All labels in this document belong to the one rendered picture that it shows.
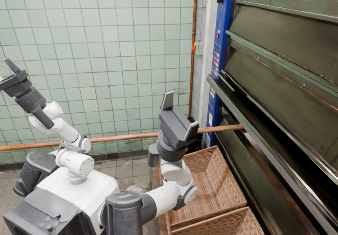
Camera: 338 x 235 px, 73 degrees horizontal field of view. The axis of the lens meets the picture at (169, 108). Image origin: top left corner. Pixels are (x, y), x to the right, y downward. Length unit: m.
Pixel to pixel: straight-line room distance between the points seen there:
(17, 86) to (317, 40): 1.10
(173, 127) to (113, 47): 1.91
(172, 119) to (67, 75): 2.06
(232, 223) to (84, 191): 1.00
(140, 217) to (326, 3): 0.92
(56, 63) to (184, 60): 1.30
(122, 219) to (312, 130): 0.73
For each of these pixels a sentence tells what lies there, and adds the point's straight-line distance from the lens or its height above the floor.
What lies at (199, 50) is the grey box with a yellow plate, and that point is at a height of 1.45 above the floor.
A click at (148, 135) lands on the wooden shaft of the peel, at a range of 1.38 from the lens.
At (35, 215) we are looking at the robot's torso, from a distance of 0.85.
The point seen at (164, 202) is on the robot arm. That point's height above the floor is 1.33.
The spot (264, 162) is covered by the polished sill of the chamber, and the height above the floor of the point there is 1.17.
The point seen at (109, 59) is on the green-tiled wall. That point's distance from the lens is 2.45.
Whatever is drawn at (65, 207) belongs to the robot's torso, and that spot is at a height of 1.40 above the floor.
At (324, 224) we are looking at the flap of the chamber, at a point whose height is 1.41.
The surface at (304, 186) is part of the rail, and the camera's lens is 0.87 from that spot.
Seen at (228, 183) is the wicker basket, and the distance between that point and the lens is 1.71.
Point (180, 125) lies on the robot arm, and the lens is 0.59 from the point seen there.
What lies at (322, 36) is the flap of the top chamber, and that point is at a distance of 0.99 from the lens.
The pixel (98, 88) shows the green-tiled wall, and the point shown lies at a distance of 2.58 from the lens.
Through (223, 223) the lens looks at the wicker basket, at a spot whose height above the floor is 0.74.
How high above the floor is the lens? 2.01
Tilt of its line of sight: 29 degrees down
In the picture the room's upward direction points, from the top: straight up
